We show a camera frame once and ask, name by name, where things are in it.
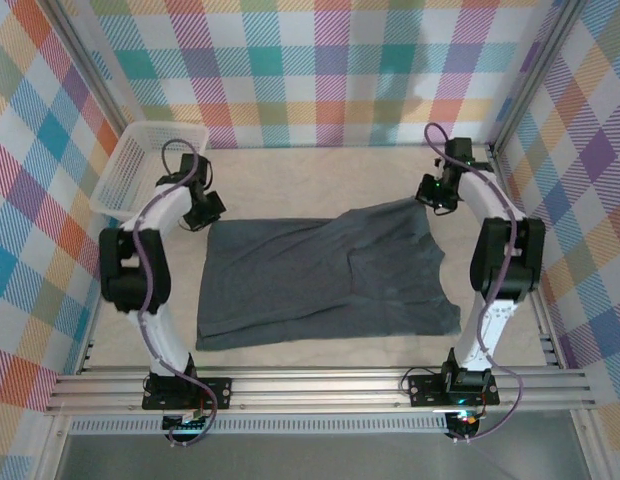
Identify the aluminium frame post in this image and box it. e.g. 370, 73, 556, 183
42, 0, 131, 144
489, 0, 586, 156

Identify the circuit board with yellow part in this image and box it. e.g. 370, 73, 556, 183
447, 409, 484, 437

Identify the grey t-shirt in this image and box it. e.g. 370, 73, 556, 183
194, 197, 464, 353

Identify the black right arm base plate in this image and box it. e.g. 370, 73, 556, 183
407, 372, 501, 407

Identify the aluminium side rail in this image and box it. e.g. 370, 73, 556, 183
487, 144, 566, 369

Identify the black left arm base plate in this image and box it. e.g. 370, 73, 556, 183
141, 377, 234, 412

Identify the white plastic mesh basket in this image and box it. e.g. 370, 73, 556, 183
88, 121, 211, 224

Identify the slotted grey cable duct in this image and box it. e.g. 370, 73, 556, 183
69, 417, 449, 435

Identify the green-lit circuit board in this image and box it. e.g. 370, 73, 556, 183
162, 410, 211, 434

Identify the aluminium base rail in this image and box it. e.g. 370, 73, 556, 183
44, 367, 596, 416

